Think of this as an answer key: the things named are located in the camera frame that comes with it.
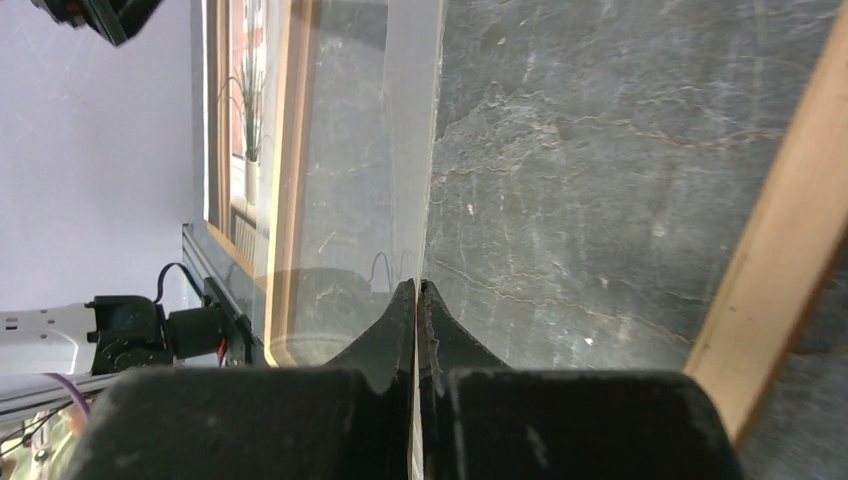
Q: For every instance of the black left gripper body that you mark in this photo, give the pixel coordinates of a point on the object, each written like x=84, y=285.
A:
x=116, y=21

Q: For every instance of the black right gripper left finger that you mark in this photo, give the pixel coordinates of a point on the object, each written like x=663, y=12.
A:
x=347, y=419

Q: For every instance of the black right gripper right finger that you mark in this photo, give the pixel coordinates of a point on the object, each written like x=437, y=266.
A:
x=482, y=419

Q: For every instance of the wooden picture frame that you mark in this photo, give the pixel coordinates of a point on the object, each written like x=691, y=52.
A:
x=649, y=184

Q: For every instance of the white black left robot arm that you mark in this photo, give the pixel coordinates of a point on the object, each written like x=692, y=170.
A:
x=99, y=188

